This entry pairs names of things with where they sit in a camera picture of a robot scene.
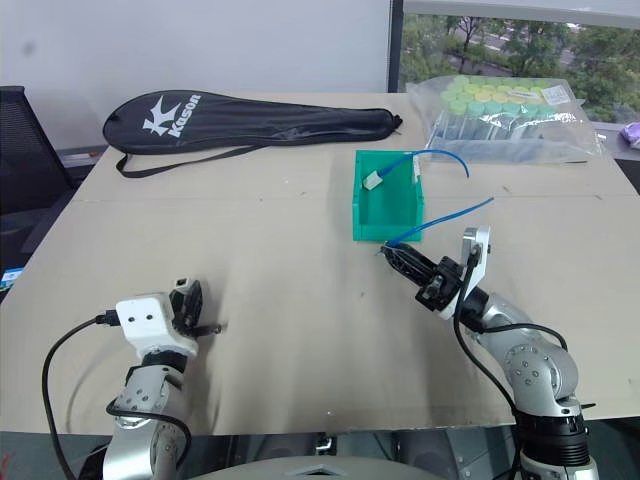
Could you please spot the grey rounded robot torso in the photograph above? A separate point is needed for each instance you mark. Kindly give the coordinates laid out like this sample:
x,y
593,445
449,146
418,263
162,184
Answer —
x,y
320,467

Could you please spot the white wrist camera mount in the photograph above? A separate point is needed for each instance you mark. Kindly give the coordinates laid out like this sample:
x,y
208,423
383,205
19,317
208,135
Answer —
x,y
145,320
479,260

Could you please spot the green plastic bin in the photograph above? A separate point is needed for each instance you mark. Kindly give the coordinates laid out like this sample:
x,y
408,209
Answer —
x,y
387,215

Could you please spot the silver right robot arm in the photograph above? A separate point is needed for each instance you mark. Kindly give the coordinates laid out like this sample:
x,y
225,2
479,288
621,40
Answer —
x,y
532,370

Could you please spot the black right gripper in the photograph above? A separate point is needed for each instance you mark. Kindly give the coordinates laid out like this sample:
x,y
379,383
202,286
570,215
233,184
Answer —
x,y
442,287

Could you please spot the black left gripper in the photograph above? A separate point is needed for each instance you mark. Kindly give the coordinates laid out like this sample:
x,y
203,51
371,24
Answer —
x,y
186,322

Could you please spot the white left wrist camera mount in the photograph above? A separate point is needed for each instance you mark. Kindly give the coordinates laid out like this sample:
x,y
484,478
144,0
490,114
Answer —
x,y
145,320

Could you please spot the black Kason racket bag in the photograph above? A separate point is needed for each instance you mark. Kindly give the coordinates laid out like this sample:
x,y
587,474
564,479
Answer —
x,y
240,122

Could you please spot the blue and green box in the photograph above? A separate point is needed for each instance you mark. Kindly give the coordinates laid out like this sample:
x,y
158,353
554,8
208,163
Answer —
x,y
10,279

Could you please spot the clear bag of capped tubes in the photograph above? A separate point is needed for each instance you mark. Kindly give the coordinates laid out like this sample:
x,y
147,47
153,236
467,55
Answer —
x,y
505,125

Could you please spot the dark window frame post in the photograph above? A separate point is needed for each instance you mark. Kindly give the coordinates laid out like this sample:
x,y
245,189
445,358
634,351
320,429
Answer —
x,y
396,45

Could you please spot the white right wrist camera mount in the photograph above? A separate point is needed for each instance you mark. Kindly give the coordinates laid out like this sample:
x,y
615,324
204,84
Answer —
x,y
479,260

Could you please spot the purple object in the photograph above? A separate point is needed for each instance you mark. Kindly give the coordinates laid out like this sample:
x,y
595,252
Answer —
x,y
631,135

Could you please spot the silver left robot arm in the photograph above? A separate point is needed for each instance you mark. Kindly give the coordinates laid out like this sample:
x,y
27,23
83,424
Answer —
x,y
142,395

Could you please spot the black mesh office chair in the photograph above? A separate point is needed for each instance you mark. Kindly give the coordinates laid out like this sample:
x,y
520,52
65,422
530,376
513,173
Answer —
x,y
25,150

